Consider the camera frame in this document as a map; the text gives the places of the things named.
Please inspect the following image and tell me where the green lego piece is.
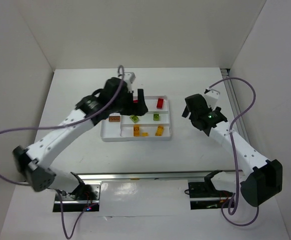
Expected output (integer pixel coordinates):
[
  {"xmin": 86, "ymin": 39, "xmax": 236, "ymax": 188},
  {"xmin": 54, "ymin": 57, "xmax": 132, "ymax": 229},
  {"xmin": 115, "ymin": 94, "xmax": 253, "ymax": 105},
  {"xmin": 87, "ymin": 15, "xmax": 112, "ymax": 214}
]
[
  {"xmin": 153, "ymin": 113, "xmax": 160, "ymax": 121},
  {"xmin": 129, "ymin": 115, "xmax": 140, "ymax": 124}
]

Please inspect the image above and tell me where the brown lego plate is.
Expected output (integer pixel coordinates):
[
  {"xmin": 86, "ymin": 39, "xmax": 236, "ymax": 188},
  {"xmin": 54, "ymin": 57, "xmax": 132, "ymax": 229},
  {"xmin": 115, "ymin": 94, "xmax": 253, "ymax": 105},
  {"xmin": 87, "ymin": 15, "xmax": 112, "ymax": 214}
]
[{"xmin": 108, "ymin": 115, "xmax": 121, "ymax": 123}]

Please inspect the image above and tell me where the orange round lego piece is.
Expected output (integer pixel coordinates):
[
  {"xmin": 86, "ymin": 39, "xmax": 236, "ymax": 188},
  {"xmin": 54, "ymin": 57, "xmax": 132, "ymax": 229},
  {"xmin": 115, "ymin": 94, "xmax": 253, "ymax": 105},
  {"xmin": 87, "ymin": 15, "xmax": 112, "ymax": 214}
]
[{"xmin": 133, "ymin": 124, "xmax": 141, "ymax": 137}]

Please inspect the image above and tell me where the small yellow lego piece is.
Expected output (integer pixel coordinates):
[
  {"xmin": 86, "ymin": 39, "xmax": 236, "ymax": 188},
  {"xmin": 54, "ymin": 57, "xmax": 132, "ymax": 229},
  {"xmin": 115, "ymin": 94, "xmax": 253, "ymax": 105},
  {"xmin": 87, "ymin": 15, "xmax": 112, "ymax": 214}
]
[{"xmin": 141, "ymin": 132, "xmax": 149, "ymax": 137}]

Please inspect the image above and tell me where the yellow orange lego stack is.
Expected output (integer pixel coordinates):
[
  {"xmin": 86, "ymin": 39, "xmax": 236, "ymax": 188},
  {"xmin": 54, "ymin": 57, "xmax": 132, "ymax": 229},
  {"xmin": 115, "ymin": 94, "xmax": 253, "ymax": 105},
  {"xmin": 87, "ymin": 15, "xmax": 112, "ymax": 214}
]
[{"xmin": 155, "ymin": 125, "xmax": 164, "ymax": 137}]

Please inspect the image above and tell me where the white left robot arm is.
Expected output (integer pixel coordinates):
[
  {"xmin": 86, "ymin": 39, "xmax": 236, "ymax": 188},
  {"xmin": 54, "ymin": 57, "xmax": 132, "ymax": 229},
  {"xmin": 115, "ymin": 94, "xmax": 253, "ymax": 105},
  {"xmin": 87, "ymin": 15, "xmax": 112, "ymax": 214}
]
[{"xmin": 12, "ymin": 72, "xmax": 148, "ymax": 199}]

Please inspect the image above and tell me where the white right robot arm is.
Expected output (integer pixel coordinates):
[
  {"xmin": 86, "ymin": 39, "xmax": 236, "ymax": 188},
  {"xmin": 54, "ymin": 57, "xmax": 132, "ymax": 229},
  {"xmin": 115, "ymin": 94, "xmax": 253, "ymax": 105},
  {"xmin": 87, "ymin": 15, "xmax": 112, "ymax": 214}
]
[{"xmin": 182, "ymin": 94, "xmax": 283, "ymax": 207}]

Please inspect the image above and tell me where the white divided sorting tray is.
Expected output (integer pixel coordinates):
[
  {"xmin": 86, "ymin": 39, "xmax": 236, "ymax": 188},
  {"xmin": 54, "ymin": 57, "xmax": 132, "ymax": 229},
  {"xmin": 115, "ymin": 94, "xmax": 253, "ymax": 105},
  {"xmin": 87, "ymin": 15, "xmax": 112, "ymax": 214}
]
[{"xmin": 100, "ymin": 95, "xmax": 172, "ymax": 142}]

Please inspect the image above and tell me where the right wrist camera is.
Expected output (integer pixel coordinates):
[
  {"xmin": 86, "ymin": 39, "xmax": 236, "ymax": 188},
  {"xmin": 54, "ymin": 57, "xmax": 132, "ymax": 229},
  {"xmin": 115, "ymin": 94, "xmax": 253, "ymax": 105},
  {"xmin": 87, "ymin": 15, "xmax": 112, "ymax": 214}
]
[{"xmin": 203, "ymin": 88, "xmax": 220, "ymax": 109}]

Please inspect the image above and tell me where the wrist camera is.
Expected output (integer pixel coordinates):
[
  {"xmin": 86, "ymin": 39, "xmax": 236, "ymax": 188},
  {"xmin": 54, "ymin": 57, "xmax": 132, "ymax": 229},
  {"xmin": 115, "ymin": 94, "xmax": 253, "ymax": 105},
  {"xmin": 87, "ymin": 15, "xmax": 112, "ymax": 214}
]
[
  {"xmin": 123, "ymin": 72, "xmax": 136, "ymax": 85},
  {"xmin": 203, "ymin": 88, "xmax": 220, "ymax": 109}
]

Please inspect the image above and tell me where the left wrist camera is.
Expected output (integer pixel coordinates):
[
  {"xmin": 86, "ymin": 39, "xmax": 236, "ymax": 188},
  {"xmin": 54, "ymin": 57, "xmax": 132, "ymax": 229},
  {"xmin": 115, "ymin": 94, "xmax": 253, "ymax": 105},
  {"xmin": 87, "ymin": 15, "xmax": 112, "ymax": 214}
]
[{"xmin": 123, "ymin": 72, "xmax": 136, "ymax": 85}]

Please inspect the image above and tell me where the aluminium right side rail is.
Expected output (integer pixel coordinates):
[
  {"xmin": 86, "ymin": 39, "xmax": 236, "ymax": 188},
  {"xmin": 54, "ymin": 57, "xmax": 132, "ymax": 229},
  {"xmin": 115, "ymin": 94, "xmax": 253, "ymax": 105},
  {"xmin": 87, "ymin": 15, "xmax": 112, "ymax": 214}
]
[{"xmin": 220, "ymin": 68, "xmax": 250, "ymax": 143}]

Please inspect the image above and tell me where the aluminium rail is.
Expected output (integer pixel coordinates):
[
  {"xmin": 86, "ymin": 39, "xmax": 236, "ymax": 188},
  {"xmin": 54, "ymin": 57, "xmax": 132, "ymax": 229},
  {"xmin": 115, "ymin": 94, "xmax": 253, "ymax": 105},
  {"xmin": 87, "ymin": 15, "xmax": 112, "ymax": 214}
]
[
  {"xmin": 24, "ymin": 170, "xmax": 244, "ymax": 183},
  {"xmin": 220, "ymin": 68, "xmax": 250, "ymax": 143}
]

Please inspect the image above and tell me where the aluminium front rail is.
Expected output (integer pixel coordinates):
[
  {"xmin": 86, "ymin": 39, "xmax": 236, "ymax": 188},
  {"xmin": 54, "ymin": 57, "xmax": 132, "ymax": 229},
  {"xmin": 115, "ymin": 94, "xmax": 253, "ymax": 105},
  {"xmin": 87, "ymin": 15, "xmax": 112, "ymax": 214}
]
[{"xmin": 24, "ymin": 170, "xmax": 244, "ymax": 183}]

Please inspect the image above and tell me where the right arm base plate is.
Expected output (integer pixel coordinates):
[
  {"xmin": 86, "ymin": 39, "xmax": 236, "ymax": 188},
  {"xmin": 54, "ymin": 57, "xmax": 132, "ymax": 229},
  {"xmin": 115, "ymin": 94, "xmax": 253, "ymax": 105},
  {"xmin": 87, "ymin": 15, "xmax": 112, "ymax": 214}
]
[{"xmin": 184, "ymin": 182, "xmax": 233, "ymax": 210}]

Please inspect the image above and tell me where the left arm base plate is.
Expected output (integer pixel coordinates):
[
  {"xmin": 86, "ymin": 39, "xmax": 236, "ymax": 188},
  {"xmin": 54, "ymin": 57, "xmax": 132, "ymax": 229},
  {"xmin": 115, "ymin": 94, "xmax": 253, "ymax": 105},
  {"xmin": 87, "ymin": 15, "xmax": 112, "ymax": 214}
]
[{"xmin": 61, "ymin": 180, "xmax": 102, "ymax": 213}]

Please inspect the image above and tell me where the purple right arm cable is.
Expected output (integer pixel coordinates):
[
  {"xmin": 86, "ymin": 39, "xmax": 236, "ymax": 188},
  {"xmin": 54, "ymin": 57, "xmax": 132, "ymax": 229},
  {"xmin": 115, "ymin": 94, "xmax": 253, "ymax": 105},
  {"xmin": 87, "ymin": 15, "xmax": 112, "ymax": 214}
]
[{"xmin": 207, "ymin": 77, "xmax": 260, "ymax": 227}]

